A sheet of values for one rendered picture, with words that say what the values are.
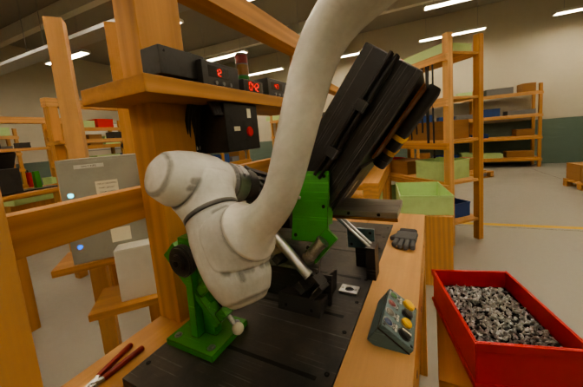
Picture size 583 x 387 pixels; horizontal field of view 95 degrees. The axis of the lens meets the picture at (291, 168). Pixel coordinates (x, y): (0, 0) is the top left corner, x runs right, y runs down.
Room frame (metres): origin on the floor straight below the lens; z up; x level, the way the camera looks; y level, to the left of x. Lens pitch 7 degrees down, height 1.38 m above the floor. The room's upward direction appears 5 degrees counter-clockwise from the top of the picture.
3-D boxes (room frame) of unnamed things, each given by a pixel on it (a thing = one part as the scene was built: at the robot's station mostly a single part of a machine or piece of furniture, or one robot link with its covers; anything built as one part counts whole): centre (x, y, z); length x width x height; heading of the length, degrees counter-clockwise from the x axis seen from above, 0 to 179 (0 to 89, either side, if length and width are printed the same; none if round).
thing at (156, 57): (0.76, 0.29, 1.59); 0.15 x 0.07 x 0.07; 152
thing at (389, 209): (0.93, -0.17, 1.11); 0.39 x 0.16 x 0.03; 62
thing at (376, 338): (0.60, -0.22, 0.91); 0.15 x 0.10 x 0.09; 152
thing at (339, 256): (0.91, -0.04, 0.89); 1.10 x 0.42 x 0.02; 152
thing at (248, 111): (0.91, 0.19, 1.42); 0.17 x 0.12 x 0.15; 152
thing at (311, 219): (0.81, -0.06, 1.17); 0.13 x 0.12 x 0.20; 152
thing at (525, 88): (7.92, -5.32, 1.12); 3.16 x 0.54 x 2.24; 66
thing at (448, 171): (4.02, -1.58, 1.19); 2.30 x 0.55 x 2.39; 17
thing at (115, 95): (1.03, 0.19, 1.52); 0.90 x 0.25 x 0.04; 152
